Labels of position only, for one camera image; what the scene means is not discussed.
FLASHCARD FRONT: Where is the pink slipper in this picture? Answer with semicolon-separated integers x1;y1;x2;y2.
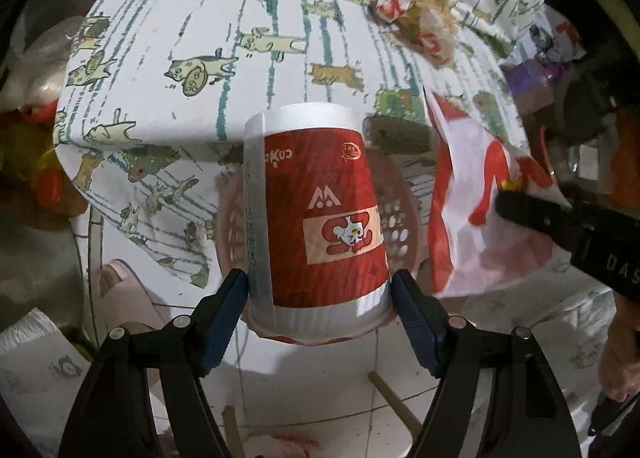
99;259;164;334

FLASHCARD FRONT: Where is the red white paper food bag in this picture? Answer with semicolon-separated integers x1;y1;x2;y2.
423;88;567;298

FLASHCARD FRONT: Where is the purple plastic bottle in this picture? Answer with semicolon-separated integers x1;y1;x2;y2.
504;59;563;117

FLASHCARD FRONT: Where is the pink plastic trash basket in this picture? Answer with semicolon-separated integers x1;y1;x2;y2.
215;150;427;276

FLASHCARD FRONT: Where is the red white wrapper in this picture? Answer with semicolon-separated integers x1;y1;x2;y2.
373;0;459;67

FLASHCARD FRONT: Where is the person's right hand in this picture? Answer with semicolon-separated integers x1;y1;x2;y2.
598;293;639;403

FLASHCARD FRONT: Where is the red paper cup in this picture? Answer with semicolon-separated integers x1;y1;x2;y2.
243;103;394;346

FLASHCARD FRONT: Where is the cartoon cat print tablecloth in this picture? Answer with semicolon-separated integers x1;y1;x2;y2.
54;0;544;288

